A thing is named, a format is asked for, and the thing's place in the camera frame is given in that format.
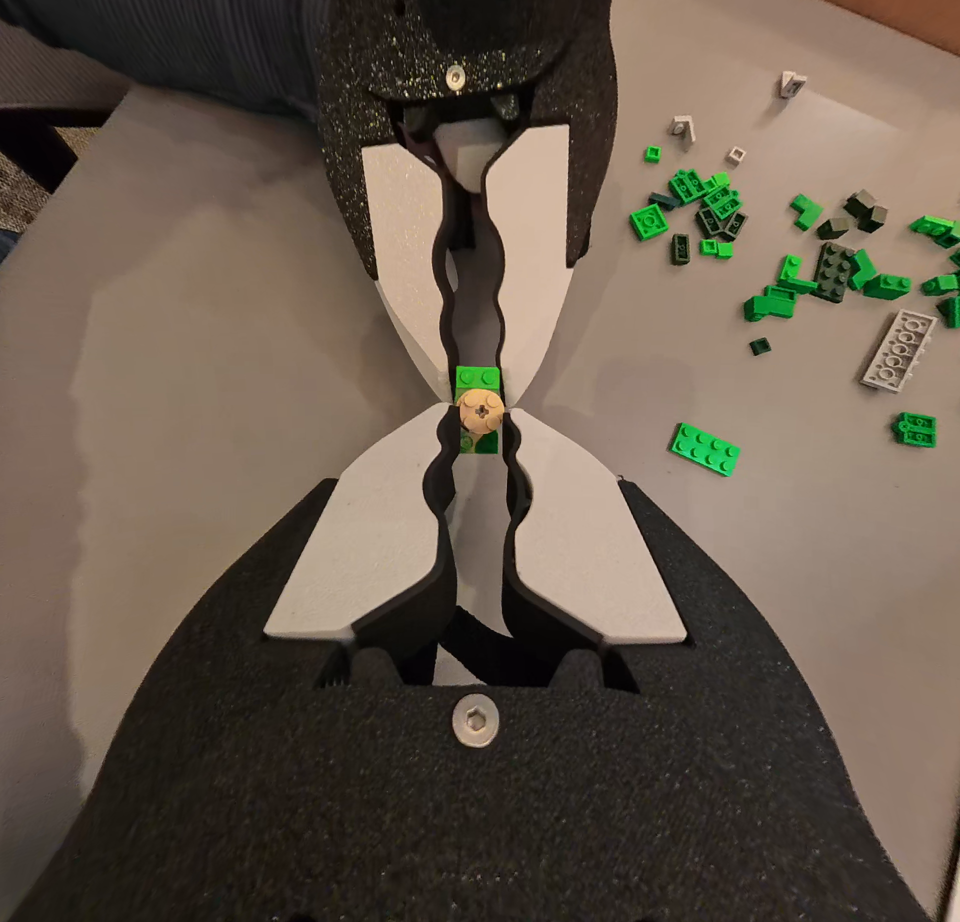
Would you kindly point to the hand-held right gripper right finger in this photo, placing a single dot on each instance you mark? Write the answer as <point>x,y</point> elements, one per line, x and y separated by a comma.
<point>592,554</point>

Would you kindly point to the green and tan brick assembly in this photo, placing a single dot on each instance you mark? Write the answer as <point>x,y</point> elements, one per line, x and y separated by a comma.
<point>478,410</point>

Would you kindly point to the long grey studded plate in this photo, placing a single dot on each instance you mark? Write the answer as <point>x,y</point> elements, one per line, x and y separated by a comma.
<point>898,350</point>

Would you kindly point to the pile of green bricks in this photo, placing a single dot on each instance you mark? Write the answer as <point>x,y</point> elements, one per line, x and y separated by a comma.
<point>832,269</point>

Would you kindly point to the bright green flat plate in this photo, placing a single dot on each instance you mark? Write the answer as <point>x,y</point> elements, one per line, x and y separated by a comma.
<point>705,449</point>

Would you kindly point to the small green square plate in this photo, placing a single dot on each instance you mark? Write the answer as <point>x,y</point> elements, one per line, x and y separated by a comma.
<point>652,154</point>

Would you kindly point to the person's left forearm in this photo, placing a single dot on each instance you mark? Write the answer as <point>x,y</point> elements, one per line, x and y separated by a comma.
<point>150,22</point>

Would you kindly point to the upturned green brick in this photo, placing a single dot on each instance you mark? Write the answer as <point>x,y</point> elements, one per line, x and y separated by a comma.
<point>915,430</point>

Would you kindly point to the small white angled piece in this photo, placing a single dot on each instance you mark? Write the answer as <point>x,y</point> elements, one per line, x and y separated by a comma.
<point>684,128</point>
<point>791,83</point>

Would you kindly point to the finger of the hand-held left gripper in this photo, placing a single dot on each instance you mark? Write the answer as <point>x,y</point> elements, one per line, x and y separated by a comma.
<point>536,239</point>
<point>401,239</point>

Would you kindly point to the small dark green tile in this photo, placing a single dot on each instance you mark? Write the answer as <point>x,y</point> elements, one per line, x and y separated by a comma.
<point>760,346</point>

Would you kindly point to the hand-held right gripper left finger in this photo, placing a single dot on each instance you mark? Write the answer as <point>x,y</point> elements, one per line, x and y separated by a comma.
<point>360,547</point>

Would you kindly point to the small white square piece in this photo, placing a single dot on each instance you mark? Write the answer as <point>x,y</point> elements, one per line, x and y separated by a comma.
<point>736,155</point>

